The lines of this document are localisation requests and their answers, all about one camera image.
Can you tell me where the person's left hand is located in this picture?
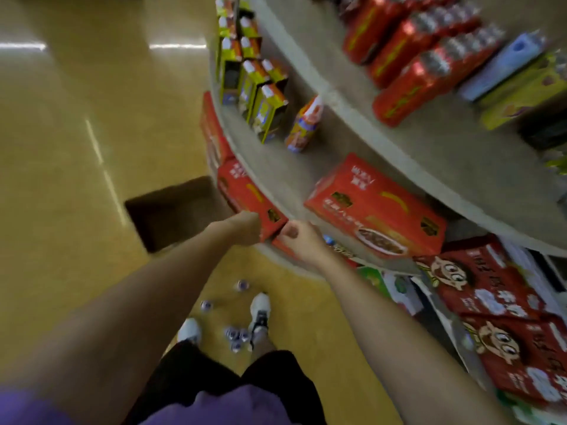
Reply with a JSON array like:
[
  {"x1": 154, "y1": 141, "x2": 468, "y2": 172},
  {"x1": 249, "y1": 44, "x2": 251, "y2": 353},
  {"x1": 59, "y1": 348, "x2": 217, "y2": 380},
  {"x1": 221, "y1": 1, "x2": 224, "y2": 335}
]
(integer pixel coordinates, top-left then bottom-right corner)
[{"x1": 212, "y1": 211, "x2": 262, "y2": 246}]

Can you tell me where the person's right forearm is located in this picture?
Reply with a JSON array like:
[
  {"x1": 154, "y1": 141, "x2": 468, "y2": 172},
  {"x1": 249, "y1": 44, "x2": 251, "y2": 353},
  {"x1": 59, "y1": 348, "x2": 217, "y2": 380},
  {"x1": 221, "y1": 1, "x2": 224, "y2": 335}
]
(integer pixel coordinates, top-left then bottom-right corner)
[{"x1": 309, "y1": 256, "x2": 514, "y2": 425}]

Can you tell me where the block of red slim cans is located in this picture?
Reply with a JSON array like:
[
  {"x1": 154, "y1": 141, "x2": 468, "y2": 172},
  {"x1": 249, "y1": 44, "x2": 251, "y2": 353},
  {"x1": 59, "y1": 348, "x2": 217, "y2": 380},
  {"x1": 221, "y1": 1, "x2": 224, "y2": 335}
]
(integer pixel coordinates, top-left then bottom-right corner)
[{"x1": 343, "y1": 0, "x2": 506, "y2": 128}]

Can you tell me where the person's right leg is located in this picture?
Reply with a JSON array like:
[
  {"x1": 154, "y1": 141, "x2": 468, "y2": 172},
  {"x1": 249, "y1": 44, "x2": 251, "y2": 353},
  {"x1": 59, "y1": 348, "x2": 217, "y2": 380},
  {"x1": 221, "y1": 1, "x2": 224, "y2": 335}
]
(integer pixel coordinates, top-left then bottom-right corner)
[{"x1": 251, "y1": 329, "x2": 278, "y2": 361}]

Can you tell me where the brown cardboard box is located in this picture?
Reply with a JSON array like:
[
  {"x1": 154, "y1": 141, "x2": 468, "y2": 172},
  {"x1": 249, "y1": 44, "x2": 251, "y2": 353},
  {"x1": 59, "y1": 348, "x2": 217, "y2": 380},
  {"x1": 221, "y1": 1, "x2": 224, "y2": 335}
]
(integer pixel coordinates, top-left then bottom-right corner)
[{"x1": 125, "y1": 175, "x2": 236, "y2": 254}]

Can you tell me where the person's right white shoe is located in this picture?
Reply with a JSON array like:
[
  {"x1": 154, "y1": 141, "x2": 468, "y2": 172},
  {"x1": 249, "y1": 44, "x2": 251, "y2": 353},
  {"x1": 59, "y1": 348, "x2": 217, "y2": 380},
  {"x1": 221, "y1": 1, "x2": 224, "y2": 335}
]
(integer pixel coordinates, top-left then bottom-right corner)
[{"x1": 247, "y1": 292, "x2": 272, "y2": 350}]

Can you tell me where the round wooden shelf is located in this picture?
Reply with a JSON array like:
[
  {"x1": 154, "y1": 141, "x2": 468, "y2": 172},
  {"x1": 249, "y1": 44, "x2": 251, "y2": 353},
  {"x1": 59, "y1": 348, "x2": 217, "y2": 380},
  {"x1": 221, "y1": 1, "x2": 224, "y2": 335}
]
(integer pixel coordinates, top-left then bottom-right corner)
[{"x1": 206, "y1": 0, "x2": 567, "y2": 279}]

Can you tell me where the purple shirt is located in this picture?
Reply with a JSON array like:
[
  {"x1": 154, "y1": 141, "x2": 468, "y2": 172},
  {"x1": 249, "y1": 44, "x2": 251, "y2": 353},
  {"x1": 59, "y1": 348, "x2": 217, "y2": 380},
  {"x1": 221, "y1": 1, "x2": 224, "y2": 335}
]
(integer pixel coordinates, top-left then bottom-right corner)
[{"x1": 0, "y1": 384, "x2": 293, "y2": 425}]

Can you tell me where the person's right hand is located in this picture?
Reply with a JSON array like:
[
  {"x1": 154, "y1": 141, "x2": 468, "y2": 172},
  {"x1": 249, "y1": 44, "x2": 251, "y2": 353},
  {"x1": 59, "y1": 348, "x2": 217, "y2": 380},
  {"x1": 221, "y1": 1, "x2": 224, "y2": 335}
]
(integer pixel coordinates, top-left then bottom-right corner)
[{"x1": 278, "y1": 220, "x2": 331, "y2": 267}]

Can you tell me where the person's left forearm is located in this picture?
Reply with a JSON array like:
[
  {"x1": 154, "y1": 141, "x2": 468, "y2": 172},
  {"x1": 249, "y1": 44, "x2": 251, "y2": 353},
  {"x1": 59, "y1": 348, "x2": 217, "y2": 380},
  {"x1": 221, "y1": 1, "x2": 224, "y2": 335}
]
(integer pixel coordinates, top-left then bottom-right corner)
[{"x1": 0, "y1": 223, "x2": 231, "y2": 425}]

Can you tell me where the person's white shoe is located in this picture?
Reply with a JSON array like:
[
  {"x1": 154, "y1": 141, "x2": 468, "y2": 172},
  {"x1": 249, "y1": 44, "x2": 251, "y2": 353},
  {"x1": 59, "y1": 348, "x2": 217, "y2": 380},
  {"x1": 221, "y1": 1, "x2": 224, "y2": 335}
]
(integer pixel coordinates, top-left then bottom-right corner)
[
  {"x1": 247, "y1": 292, "x2": 272, "y2": 350},
  {"x1": 177, "y1": 317, "x2": 203, "y2": 346}
]

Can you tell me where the small red carton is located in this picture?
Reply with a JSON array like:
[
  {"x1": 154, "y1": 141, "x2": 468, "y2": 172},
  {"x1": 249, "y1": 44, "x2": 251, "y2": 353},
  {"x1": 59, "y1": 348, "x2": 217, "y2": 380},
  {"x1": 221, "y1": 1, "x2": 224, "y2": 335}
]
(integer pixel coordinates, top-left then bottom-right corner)
[{"x1": 304, "y1": 153, "x2": 448, "y2": 260}]

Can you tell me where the person's left white shoe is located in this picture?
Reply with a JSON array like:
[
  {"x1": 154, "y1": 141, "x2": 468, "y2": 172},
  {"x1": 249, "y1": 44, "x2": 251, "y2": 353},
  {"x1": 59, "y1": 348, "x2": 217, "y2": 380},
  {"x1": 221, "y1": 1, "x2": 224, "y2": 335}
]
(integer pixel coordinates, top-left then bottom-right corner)
[{"x1": 177, "y1": 317, "x2": 203, "y2": 346}]

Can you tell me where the row of yellow orange cartons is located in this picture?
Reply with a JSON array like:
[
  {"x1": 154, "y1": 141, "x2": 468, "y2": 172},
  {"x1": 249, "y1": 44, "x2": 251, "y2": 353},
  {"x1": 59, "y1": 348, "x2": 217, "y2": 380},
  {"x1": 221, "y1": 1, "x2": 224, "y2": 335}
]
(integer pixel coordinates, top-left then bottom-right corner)
[{"x1": 214, "y1": 0, "x2": 325, "y2": 154}]

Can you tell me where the small green-top box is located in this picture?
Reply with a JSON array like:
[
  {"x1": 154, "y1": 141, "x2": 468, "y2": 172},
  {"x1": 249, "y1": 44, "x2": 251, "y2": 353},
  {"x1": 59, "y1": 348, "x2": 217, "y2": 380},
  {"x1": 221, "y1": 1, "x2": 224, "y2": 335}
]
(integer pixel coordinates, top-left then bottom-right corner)
[{"x1": 356, "y1": 266, "x2": 425, "y2": 317}]

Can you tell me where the dark price tag strip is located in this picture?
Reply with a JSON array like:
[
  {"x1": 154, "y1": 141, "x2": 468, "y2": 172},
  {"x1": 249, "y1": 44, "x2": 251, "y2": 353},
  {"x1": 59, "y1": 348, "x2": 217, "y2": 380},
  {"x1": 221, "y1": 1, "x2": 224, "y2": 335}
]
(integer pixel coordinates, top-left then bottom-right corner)
[{"x1": 322, "y1": 234, "x2": 355, "y2": 257}]

